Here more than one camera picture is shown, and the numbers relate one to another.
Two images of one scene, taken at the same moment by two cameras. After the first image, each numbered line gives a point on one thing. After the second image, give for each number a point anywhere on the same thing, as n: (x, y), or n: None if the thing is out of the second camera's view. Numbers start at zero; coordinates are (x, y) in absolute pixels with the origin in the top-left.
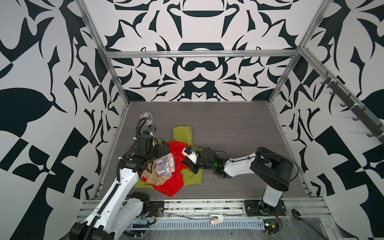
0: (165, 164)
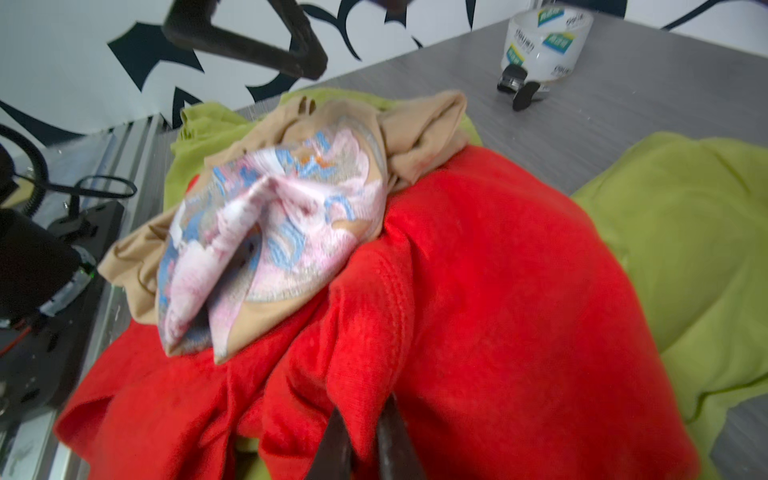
0: (270, 222)
